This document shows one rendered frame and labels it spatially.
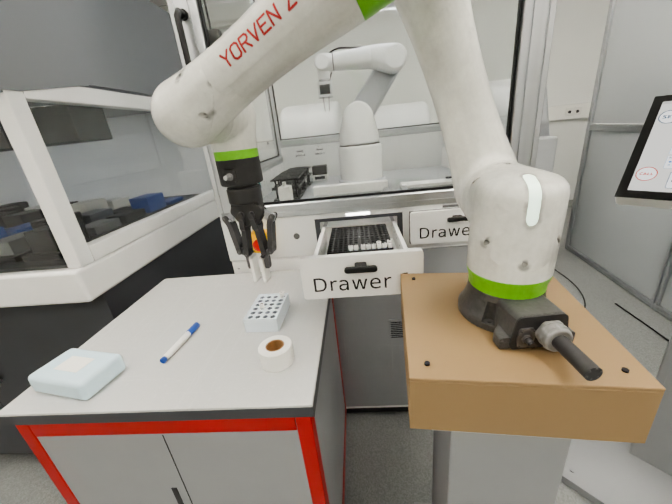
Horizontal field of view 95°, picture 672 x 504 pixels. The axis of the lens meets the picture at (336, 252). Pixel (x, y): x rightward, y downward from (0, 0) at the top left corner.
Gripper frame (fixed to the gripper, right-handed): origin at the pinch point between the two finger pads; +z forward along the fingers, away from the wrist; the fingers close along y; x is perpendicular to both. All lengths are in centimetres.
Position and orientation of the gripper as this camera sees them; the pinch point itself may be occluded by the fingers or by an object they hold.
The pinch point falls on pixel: (260, 267)
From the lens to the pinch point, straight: 78.3
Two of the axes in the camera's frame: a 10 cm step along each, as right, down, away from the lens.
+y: 9.7, -0.1, -2.3
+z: 1.0, 9.3, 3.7
